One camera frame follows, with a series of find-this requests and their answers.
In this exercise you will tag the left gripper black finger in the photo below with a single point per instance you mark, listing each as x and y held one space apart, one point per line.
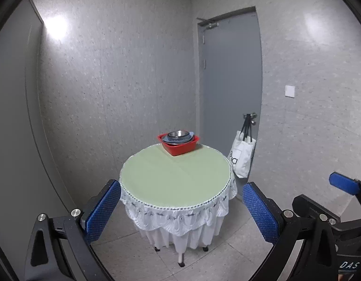
305 207

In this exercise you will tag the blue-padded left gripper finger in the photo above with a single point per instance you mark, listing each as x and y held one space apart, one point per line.
60 248
317 259

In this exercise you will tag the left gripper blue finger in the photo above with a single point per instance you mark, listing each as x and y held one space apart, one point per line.
344 183

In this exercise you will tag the red plastic basin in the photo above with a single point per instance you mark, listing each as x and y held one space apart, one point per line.
179 149

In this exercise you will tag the medium steel bowl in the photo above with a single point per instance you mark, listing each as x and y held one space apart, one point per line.
178 135

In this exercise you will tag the blue plastic plate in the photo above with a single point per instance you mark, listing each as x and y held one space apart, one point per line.
177 142

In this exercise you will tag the white tote bag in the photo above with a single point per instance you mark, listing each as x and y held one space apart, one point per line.
242 149

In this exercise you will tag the white swivel table base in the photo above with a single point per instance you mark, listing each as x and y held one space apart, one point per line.
172 258

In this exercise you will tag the grey door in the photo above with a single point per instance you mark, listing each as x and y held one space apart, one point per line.
230 76

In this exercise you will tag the door closer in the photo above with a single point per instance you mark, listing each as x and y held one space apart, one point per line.
207 23

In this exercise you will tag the metal door handle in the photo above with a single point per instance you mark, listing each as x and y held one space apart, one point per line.
251 118

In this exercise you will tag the white wall switch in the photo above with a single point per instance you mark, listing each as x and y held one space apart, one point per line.
289 91

